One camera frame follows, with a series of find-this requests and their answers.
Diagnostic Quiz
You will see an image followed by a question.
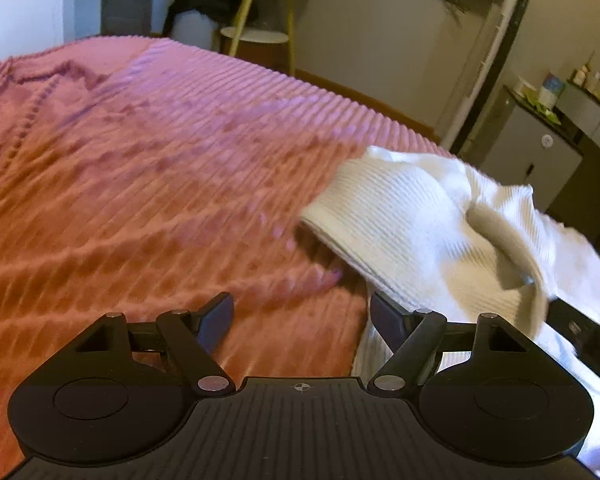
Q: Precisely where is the pink ribbed blanket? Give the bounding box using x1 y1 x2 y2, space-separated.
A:
0 35 453 480

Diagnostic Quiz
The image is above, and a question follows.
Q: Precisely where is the tall white standing air conditioner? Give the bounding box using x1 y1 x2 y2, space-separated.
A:
447 0 530 157

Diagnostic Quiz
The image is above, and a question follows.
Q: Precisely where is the green packet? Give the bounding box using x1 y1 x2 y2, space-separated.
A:
522 91 561 122

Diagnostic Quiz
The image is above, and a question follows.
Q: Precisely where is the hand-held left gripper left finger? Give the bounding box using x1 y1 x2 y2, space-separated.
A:
75 292 235 396

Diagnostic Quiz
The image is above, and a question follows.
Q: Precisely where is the white ribbed knit garment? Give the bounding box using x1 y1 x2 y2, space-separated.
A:
299 146 600 466

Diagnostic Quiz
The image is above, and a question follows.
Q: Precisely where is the blue and white tissue tub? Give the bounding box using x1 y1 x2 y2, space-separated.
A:
537 72 567 107

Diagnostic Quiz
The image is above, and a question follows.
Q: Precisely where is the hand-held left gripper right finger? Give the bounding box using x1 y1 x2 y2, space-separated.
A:
369 291 531 393

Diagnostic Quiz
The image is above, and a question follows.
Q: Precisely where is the grey dressing table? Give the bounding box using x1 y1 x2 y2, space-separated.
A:
555 80 600 171

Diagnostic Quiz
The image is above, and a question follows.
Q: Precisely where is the grey drawer cabinet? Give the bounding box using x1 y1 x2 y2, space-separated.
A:
479 85 587 212

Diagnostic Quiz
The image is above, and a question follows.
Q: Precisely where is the round wooden side table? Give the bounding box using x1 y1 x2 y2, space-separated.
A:
219 0 312 77

